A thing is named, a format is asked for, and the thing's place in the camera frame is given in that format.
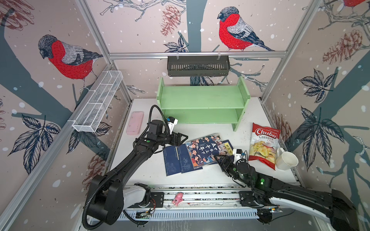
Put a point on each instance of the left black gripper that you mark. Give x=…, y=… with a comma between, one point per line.
x=178, y=142

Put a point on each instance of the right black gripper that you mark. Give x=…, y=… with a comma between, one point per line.
x=226, y=167

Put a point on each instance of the illustrated Chinese history book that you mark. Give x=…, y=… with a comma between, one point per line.
x=200, y=150

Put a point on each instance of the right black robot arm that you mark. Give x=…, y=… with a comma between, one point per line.
x=266, y=192

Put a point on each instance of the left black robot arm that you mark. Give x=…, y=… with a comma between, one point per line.
x=107, y=196

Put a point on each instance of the right navy booklet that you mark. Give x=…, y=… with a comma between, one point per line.
x=222, y=148

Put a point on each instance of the navy booklet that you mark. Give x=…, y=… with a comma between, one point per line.
x=222, y=148
x=171, y=161
x=185, y=160

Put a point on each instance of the far left navy booklet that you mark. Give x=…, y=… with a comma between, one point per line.
x=171, y=161

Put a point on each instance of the green wooden shelf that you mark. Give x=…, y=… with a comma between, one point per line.
x=221, y=104

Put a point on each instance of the pink pencil case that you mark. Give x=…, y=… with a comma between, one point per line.
x=135, y=123

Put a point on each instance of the red Chuba chips bag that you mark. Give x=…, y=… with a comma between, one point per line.
x=264, y=145

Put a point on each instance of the pink pig toy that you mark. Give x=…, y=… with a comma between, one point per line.
x=178, y=199

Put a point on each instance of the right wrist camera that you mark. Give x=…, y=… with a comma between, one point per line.
x=238, y=154

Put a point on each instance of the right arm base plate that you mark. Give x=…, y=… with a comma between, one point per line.
x=249, y=199

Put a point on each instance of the aluminium mounting rail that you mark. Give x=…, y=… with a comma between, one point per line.
x=197, y=197

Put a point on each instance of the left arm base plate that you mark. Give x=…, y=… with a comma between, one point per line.
x=156, y=200

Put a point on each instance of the black hanging wire basket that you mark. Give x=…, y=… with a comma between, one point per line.
x=198, y=66

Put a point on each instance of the white mesh wall tray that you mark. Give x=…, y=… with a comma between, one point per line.
x=92, y=114

